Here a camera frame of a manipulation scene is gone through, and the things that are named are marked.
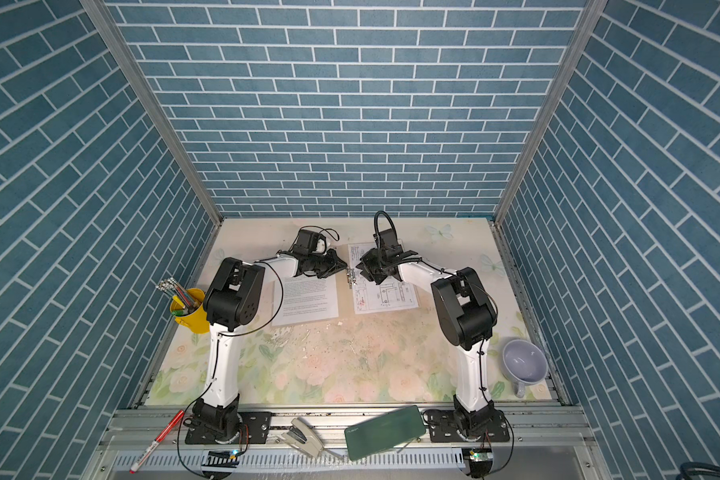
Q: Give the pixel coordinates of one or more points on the grey stapler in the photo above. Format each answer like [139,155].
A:
[303,438]

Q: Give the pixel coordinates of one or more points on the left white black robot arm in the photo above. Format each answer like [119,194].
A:
[232,302]

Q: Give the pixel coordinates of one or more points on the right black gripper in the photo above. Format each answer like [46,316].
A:
[364,264]

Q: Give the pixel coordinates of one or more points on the coloured pens bundle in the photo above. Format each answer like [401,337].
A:
[185,302]

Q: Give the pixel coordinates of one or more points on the lilac ceramic cup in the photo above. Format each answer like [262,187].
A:
[524,364]

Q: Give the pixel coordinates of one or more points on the metal folder clip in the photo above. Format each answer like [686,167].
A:
[351,278]

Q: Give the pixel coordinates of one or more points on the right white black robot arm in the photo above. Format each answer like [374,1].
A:
[466,315]

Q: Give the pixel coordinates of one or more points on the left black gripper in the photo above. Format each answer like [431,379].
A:
[332,263]

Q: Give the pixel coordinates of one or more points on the beige cardboard folder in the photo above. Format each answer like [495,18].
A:
[345,296]

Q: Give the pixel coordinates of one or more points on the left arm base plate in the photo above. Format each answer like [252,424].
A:
[253,428]

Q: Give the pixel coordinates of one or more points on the diagram paper sheet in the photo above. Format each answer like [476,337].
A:
[370,298]

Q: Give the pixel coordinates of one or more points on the printed text paper sheet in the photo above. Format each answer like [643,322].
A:
[306,299]

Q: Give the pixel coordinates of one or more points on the red marker pen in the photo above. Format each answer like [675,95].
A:
[139,463]

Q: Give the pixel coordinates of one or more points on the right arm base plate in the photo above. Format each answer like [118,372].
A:
[450,426]

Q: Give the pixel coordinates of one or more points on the yellow pen cup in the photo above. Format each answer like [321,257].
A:
[194,319]

